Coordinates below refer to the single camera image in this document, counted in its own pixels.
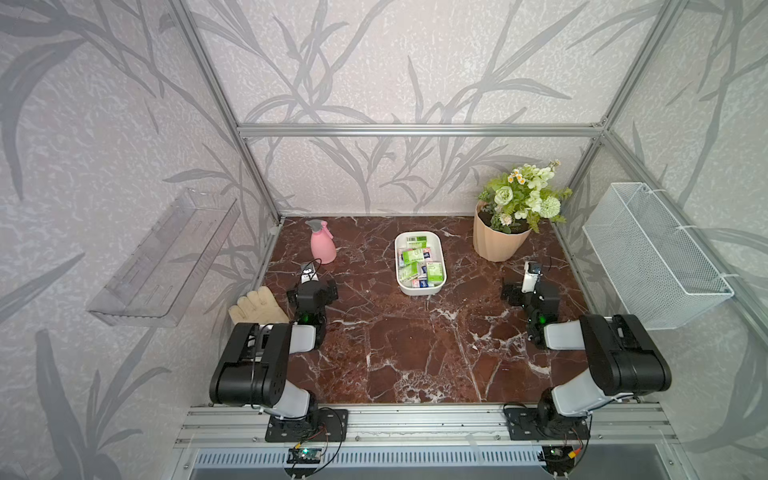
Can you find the pink spray bottle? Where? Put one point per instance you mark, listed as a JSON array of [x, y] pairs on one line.
[[322, 244]]

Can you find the left green circuit board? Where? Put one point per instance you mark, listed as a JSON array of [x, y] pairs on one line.
[[300, 456]]

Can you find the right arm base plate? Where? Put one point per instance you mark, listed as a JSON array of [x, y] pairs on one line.
[[534, 425]]

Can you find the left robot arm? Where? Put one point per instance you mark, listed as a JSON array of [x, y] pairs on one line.
[[253, 368]]

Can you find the white wire mesh basket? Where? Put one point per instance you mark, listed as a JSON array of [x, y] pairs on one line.
[[660, 273]]

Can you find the green tissue pack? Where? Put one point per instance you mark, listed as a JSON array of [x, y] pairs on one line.
[[416, 241], [409, 272], [435, 273], [415, 255]]

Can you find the beige flower pot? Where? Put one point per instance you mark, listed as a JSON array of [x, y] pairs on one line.
[[493, 245]]

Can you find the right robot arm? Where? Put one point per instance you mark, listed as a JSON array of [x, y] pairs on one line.
[[622, 359]]

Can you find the artificial green white flowers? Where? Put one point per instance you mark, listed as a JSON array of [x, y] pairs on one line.
[[517, 201]]

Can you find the clear acrylic wall shelf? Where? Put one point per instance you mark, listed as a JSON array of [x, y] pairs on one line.
[[157, 283]]

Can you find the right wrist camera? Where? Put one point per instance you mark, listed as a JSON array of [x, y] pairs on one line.
[[531, 276]]

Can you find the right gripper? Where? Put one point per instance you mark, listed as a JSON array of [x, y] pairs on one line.
[[515, 299]]

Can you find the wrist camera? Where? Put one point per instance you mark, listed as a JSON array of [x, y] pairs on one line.
[[531, 276], [308, 273]]

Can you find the beige work glove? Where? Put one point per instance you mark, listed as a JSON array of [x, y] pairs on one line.
[[258, 306]]

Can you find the right circuit board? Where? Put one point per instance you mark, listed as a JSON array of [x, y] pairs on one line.
[[561, 456]]

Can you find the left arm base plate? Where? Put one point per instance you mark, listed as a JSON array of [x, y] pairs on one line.
[[322, 425]]

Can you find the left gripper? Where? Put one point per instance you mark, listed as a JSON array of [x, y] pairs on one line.
[[329, 292]]

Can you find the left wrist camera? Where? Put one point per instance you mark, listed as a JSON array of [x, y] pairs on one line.
[[308, 273]]

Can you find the white storage box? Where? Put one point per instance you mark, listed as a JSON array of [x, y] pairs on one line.
[[420, 286]]

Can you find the aluminium front rail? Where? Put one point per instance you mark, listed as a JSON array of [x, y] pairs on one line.
[[444, 424]]

